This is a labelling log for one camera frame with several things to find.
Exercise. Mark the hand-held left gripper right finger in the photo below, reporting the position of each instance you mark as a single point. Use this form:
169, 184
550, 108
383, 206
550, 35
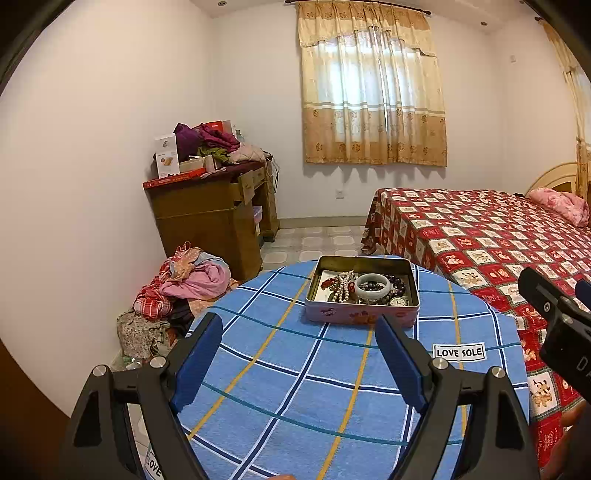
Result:
401, 365

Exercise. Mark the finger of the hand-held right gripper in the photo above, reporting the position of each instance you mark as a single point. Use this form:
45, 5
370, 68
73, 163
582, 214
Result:
542, 295
584, 296

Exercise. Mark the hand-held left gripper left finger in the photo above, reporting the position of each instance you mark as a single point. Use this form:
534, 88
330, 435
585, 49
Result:
198, 361

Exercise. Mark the silver wristwatch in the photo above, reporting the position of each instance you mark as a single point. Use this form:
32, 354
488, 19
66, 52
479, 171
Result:
398, 302

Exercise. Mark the pink floral tin box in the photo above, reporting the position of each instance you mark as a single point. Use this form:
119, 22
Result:
360, 316

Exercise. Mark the pale jade bangle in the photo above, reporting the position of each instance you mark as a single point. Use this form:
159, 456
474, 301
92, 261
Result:
360, 289

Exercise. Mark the person's right forearm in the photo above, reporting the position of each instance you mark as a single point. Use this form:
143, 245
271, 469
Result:
572, 438

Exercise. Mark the pile of clothes on floor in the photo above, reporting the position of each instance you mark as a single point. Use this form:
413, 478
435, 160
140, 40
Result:
189, 281

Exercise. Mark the pink pillow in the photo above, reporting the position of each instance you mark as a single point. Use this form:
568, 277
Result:
561, 205

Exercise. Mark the bed with red patchwork quilt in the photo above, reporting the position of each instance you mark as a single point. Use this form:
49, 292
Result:
471, 230

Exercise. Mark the cream arched headboard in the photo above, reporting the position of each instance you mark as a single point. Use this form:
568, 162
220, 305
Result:
554, 177

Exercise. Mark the printed paper sheet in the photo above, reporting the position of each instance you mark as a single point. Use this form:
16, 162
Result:
325, 274

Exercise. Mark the brown wooden cabinet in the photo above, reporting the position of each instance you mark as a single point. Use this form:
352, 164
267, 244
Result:
203, 217

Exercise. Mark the beige side curtain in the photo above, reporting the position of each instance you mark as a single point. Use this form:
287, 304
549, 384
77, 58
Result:
579, 115

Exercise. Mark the flat red box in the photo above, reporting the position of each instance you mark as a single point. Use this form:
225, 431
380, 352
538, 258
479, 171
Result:
173, 179

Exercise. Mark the white printed carton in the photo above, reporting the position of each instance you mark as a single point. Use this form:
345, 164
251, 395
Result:
166, 157

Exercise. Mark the heap of clothes on cabinet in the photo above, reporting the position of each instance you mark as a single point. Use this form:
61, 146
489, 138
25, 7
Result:
217, 141

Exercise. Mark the red upright box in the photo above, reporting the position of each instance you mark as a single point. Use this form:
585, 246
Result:
221, 125

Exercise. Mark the beige floral window curtain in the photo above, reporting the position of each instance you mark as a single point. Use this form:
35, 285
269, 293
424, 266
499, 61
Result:
374, 106

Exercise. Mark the dark curtain rod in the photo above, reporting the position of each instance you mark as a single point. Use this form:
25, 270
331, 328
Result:
406, 4

